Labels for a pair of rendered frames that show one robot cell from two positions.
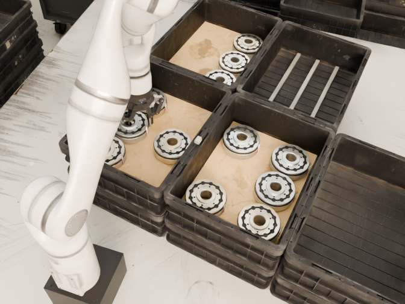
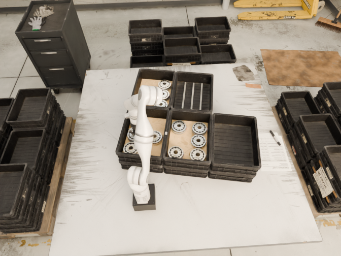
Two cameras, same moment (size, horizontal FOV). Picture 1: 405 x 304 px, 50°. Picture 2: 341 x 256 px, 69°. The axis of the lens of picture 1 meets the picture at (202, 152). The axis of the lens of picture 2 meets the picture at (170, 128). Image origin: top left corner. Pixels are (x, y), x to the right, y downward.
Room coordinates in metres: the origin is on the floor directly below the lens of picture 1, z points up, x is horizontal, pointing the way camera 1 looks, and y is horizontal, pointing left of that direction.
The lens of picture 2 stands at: (-0.18, 0.25, 2.27)
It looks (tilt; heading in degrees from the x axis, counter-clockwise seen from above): 54 degrees down; 343
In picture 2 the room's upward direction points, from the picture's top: 1 degrees counter-clockwise
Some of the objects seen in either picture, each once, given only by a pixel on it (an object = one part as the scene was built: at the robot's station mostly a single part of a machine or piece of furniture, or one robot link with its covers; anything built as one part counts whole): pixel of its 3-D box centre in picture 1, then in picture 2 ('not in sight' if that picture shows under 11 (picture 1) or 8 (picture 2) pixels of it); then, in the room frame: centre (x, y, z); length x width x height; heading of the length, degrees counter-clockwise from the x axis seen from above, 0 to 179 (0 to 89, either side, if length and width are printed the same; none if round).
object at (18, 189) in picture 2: not in sight; (14, 199); (0.84, 1.23, 0.37); 0.40 x 0.30 x 0.45; 166
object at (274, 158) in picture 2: not in sight; (271, 151); (0.48, -0.71, 0.70); 0.33 x 0.23 x 0.01; 166
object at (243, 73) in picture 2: not in sight; (243, 72); (1.30, -0.91, 0.71); 0.22 x 0.19 x 0.01; 166
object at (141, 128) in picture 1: (129, 123); (134, 134); (0.82, 0.21, 0.86); 0.10 x 0.10 x 0.01
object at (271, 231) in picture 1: (258, 221); (197, 155); (0.53, -0.15, 0.86); 0.10 x 0.10 x 0.01
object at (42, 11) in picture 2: not in sight; (43, 10); (2.65, 0.78, 0.88); 0.29 x 0.22 x 0.03; 166
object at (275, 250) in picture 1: (254, 163); (189, 134); (0.66, -0.13, 0.92); 0.40 x 0.30 x 0.02; 156
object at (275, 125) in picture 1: (251, 175); (188, 139); (0.66, -0.13, 0.87); 0.40 x 0.30 x 0.11; 156
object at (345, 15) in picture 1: (313, 34); (181, 62); (2.00, -0.55, 0.37); 0.40 x 0.30 x 0.45; 76
